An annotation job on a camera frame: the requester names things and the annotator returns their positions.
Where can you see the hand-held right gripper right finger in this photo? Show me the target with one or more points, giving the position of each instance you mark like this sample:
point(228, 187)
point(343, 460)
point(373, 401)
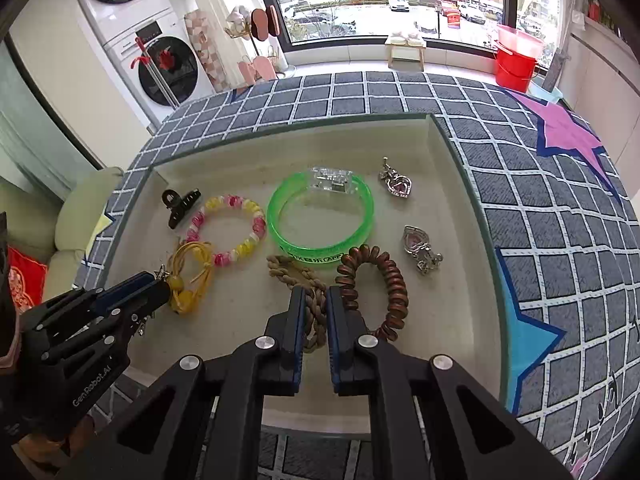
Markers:
point(331, 342)

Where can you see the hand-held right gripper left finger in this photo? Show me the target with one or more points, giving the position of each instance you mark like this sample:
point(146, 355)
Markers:
point(299, 332)

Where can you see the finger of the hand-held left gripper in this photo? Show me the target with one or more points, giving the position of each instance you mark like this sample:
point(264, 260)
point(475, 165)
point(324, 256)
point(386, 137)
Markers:
point(125, 290)
point(130, 317)

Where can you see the black hair claw clip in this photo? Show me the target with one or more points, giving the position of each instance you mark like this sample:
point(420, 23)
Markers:
point(177, 210)

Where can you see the pale green shallow tray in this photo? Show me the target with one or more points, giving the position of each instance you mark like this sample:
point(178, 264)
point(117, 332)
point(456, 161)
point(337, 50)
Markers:
point(445, 310)

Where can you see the silver pink stone pendant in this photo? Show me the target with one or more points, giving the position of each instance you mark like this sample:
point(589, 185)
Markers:
point(416, 242)
point(398, 188)

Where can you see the yellow star sticker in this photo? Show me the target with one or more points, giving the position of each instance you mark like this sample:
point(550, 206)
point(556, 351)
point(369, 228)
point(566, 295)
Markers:
point(100, 235)

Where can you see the red cushion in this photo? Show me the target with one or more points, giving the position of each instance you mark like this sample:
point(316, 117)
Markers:
point(25, 280)

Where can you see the green translucent bangle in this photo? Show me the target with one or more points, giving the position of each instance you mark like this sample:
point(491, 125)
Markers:
point(280, 232)

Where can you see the light blue star sticker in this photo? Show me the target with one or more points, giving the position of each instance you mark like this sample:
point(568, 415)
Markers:
point(520, 335)

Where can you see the white front-load washing machine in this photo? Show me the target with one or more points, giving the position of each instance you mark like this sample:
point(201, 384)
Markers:
point(170, 70)

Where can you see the pink checkered folded board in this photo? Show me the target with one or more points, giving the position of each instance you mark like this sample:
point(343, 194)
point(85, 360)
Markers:
point(202, 50)

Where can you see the pink slippers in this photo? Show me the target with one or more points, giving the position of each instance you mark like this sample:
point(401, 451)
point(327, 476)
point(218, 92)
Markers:
point(260, 70)

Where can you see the gold slipper rack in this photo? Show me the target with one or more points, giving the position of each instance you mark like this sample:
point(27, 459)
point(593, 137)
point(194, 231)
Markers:
point(250, 45)

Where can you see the small wooden stool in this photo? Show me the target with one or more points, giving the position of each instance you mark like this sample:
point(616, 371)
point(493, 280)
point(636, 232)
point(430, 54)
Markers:
point(406, 52)

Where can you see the brown slippers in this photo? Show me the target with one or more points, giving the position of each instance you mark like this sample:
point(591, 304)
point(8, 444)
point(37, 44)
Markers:
point(262, 22)

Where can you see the pink star sticker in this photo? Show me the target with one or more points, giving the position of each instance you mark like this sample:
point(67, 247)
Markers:
point(565, 132)

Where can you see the white shoes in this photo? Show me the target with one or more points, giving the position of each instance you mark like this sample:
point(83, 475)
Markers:
point(406, 36)

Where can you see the light blue basin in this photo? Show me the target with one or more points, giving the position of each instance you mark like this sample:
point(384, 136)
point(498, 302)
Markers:
point(547, 94)

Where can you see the red bucket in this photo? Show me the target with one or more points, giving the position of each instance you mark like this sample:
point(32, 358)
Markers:
point(515, 65)

